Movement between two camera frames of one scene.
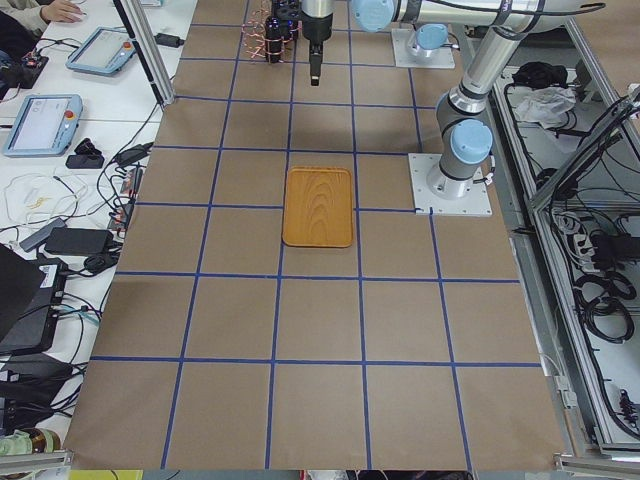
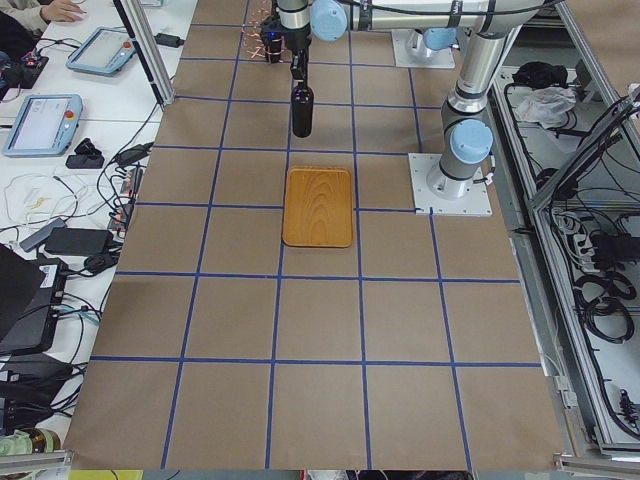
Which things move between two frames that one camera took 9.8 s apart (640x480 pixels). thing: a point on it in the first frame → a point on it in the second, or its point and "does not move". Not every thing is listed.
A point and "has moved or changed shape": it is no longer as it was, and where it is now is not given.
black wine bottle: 288,17 has moved or changed shape
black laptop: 31,296 does not move
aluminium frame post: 146,51 does not move
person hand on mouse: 62,11 does not move
